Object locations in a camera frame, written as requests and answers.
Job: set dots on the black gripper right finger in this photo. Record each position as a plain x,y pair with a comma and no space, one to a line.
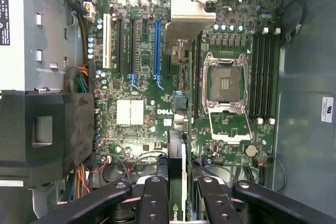
218,205

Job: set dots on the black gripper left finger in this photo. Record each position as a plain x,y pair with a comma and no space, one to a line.
152,203

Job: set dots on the silver coin battery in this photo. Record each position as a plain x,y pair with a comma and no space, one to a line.
251,150

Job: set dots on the silver chipset heatsink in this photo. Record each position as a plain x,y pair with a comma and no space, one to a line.
130,112

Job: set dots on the CPU socket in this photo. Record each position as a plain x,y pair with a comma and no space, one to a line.
225,82

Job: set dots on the black RAM slot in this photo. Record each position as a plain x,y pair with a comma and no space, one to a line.
258,77
264,77
252,77
271,77

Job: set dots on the black fan shroud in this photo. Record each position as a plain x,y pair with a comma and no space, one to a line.
39,129

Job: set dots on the green motherboard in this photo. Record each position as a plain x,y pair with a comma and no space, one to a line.
147,58

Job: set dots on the dark grey PC case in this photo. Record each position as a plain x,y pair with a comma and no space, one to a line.
302,77

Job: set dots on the blue expansion slot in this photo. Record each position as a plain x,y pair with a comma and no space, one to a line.
157,48

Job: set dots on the black expansion slot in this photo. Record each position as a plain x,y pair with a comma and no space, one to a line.
120,45
131,45

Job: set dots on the white expansion slot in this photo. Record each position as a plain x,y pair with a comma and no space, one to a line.
106,40

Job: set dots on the grey power supply unit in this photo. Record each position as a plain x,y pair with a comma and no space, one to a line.
39,37

